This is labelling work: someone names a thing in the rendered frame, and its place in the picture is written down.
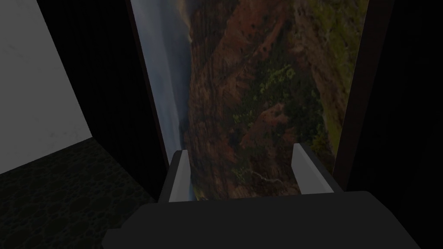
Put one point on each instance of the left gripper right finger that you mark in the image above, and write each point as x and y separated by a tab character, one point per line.
309	173

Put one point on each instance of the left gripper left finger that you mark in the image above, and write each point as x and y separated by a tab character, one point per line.
179	180

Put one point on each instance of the framed landscape picture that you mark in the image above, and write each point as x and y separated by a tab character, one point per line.
256	97

